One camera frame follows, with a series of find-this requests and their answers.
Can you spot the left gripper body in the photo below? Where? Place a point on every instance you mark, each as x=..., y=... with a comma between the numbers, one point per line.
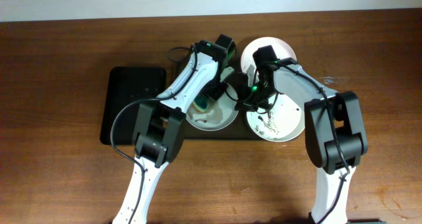
x=213, y=93

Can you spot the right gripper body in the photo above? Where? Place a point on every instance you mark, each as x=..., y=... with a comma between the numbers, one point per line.
x=249, y=105

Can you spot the green yellow sponge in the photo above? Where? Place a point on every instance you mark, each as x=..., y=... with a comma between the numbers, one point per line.
x=201, y=105

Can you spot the white plate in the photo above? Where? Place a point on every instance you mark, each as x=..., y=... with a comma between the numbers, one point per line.
x=218, y=114
x=284, y=122
x=280, y=47

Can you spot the white plate top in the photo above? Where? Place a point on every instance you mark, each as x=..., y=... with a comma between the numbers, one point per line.
x=280, y=47

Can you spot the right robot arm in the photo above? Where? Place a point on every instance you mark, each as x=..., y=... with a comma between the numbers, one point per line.
x=335, y=137

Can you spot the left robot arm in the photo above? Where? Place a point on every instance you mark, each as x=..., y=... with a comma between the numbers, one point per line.
x=160, y=122

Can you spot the dark brown large tray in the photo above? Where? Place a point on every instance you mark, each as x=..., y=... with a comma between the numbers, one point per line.
x=238, y=129

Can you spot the black small tray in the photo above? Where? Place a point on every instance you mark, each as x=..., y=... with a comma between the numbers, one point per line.
x=126, y=85

